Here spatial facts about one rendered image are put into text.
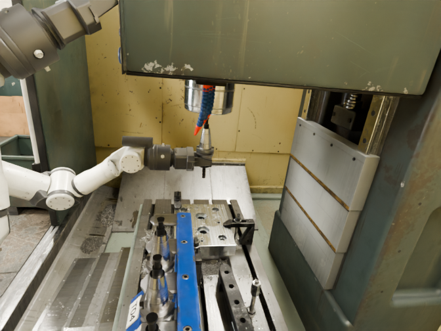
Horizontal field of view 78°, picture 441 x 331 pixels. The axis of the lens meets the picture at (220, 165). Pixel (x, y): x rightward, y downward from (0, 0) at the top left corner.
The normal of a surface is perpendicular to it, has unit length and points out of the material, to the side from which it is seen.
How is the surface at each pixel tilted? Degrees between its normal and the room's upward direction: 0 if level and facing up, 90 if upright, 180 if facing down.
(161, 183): 25
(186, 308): 0
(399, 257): 90
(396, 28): 90
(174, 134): 90
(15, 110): 86
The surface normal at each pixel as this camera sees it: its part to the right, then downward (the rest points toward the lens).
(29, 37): 0.59, 0.29
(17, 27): 0.41, -0.01
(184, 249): 0.09, -0.92
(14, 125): 0.26, 0.16
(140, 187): 0.14, -0.68
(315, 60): 0.15, 0.40
